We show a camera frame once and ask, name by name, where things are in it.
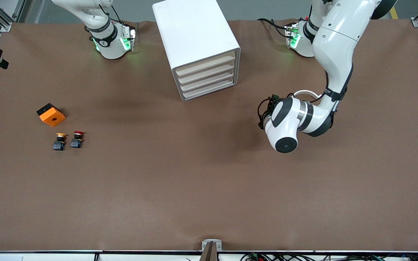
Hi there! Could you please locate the orange black button box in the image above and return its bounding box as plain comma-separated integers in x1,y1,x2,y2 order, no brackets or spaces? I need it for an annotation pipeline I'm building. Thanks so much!
36,103,66,127

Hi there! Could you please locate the yellow push button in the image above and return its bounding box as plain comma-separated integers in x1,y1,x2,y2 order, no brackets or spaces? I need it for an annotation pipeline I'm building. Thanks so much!
52,133,67,152

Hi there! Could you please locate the red push button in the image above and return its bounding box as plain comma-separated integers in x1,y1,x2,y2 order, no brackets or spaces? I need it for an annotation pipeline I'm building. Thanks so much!
70,130,86,149

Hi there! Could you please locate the white drawer cabinet housing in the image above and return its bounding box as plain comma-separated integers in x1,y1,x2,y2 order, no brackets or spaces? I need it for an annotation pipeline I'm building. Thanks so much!
152,0,241,102

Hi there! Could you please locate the brown table mat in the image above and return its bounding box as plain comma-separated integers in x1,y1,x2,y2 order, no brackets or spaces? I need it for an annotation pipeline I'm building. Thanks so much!
0,19,418,252

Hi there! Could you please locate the white table edge rail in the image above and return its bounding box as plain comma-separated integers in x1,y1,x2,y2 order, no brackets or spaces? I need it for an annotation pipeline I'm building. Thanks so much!
0,250,418,261

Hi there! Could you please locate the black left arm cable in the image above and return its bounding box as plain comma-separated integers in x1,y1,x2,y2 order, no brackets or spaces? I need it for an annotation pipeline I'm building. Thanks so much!
257,94,286,130

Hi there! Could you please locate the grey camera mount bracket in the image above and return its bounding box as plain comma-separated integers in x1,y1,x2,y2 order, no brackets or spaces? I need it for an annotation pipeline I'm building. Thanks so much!
201,239,222,252

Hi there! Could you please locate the brown camera stand post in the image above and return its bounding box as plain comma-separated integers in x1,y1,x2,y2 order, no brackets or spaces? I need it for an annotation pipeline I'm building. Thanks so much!
199,242,218,261

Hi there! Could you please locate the white curved plastic ring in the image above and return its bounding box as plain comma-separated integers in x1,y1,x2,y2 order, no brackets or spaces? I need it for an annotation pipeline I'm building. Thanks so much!
293,90,320,100

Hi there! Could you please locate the black cable bundle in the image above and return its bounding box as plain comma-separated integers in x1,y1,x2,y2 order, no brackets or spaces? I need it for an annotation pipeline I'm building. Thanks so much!
240,252,418,261

